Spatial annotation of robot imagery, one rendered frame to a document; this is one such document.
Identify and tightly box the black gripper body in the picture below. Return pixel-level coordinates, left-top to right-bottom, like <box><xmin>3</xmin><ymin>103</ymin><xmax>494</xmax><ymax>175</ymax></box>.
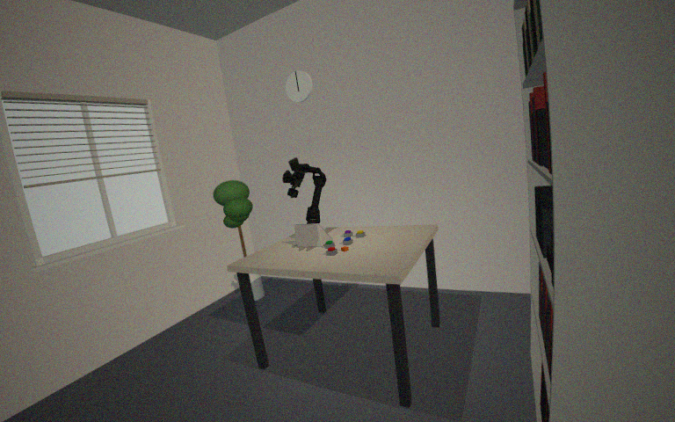
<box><xmin>288</xmin><ymin>170</ymin><xmax>305</xmax><ymax>193</ymax></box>

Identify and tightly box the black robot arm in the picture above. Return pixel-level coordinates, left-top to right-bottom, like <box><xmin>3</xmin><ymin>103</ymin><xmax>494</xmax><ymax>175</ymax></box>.
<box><xmin>282</xmin><ymin>157</ymin><xmax>326</xmax><ymax>224</ymax></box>

